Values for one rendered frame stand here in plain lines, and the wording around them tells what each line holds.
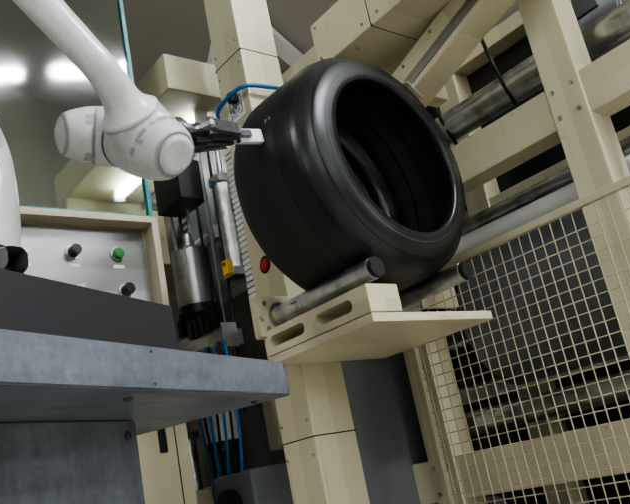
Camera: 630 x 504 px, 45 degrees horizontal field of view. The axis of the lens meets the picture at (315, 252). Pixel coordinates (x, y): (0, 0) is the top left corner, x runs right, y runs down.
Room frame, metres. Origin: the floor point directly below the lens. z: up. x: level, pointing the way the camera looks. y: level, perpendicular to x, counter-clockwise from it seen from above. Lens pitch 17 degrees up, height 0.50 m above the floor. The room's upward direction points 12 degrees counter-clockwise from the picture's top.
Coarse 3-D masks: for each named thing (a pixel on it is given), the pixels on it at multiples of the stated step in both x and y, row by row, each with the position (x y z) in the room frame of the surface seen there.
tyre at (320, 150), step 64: (320, 64) 1.52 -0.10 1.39; (256, 128) 1.53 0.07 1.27; (320, 128) 1.44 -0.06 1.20; (384, 128) 1.84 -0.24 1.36; (256, 192) 1.53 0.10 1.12; (320, 192) 1.45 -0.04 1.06; (384, 192) 1.95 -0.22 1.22; (448, 192) 1.74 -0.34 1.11; (320, 256) 1.55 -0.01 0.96; (384, 256) 1.54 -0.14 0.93; (448, 256) 1.70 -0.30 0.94
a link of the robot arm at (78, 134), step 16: (64, 112) 1.19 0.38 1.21; (80, 112) 1.19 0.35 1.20; (96, 112) 1.19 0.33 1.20; (64, 128) 1.18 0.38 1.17; (80, 128) 1.18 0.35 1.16; (96, 128) 1.19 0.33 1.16; (64, 144) 1.19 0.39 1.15; (80, 144) 1.19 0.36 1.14; (96, 144) 1.20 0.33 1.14; (80, 160) 1.23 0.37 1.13; (96, 160) 1.23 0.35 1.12
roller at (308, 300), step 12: (360, 264) 1.50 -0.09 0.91; (372, 264) 1.48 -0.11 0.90; (336, 276) 1.56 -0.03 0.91; (348, 276) 1.52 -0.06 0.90; (360, 276) 1.50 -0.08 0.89; (372, 276) 1.49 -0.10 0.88; (312, 288) 1.62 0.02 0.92; (324, 288) 1.58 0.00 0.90; (336, 288) 1.56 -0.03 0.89; (348, 288) 1.55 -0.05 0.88; (288, 300) 1.69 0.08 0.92; (300, 300) 1.65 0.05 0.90; (312, 300) 1.62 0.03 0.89; (324, 300) 1.61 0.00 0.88; (276, 312) 1.72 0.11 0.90; (288, 312) 1.69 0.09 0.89; (300, 312) 1.67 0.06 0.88
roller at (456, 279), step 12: (456, 264) 1.68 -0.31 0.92; (468, 264) 1.68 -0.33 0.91; (432, 276) 1.73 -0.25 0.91; (444, 276) 1.70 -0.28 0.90; (456, 276) 1.68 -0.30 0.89; (468, 276) 1.67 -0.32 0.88; (408, 288) 1.79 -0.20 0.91; (420, 288) 1.76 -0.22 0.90; (432, 288) 1.74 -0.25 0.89; (444, 288) 1.72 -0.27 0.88; (408, 300) 1.80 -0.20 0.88; (420, 300) 1.79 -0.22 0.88
